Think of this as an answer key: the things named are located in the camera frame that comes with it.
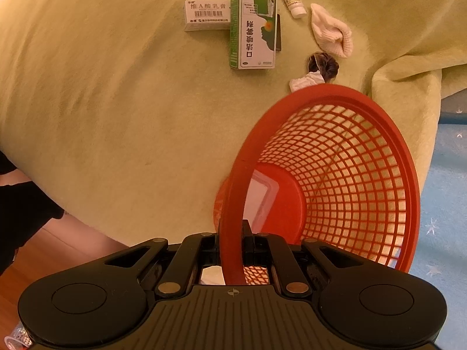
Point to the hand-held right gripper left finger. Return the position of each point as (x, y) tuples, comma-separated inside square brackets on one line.
[(209, 251)]

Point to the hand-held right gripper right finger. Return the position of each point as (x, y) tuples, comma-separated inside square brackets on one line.
[(255, 251)]

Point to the red plastic mesh basket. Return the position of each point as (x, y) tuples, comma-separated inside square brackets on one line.
[(288, 197)]

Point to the green medicine box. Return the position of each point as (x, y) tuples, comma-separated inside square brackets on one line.
[(251, 32)]

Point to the white and pink sock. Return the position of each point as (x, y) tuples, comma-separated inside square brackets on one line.
[(330, 31)]

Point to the white medicine box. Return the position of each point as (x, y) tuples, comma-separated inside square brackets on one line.
[(206, 14)]

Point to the white pill bottle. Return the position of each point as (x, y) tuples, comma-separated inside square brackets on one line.
[(294, 3)]

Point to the clear plastic container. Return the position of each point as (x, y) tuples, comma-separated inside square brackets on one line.
[(261, 197)]

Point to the yellow-green fleece blanket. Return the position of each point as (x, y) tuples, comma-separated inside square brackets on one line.
[(109, 109)]

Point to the crumpled white tissue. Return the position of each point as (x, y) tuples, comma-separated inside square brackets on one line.
[(306, 81)]

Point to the blue star-print sheet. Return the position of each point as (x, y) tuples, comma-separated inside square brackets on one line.
[(441, 204)]

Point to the black pants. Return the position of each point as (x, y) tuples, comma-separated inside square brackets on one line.
[(22, 207)]

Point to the brown hair scrunchie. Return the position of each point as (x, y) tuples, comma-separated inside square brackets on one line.
[(328, 63)]

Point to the white mesh basket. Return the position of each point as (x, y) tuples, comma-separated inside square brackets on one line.
[(20, 335)]

